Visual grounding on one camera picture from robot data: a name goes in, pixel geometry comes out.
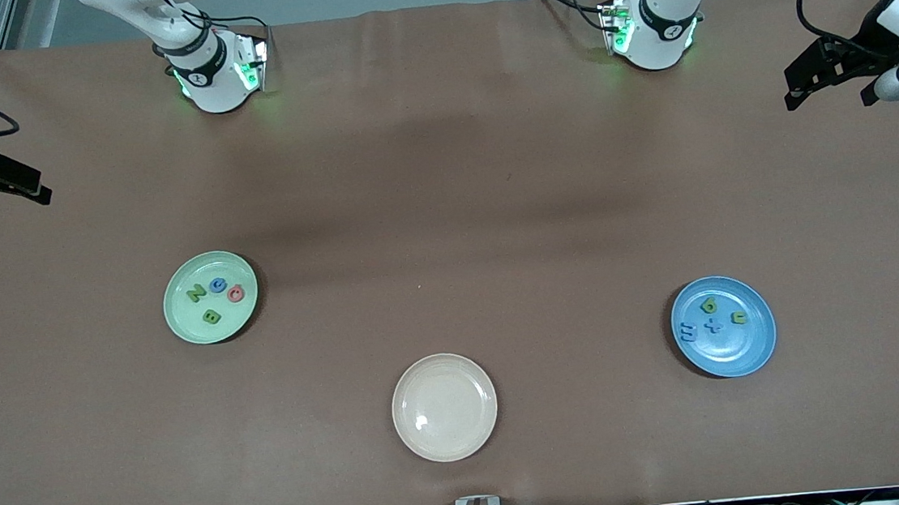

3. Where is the metal base connector bracket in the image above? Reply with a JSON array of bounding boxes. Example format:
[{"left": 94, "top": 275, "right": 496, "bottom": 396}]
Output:
[
  {"left": 598, "top": 0, "right": 636, "bottom": 57},
  {"left": 231, "top": 32, "right": 273, "bottom": 93}
]

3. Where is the beige plate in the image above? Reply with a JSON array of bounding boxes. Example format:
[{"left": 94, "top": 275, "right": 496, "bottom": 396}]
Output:
[{"left": 387, "top": 349, "right": 503, "bottom": 467}]

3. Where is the light green plate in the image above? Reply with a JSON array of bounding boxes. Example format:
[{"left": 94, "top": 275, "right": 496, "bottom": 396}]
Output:
[{"left": 159, "top": 247, "right": 263, "bottom": 348}]

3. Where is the blue plate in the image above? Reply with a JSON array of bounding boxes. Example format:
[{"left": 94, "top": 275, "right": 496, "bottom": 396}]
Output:
[{"left": 667, "top": 271, "right": 781, "bottom": 383}]

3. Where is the brown table mat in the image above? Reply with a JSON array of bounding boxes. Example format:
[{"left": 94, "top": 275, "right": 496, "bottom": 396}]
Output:
[{"left": 0, "top": 0, "right": 899, "bottom": 505}]

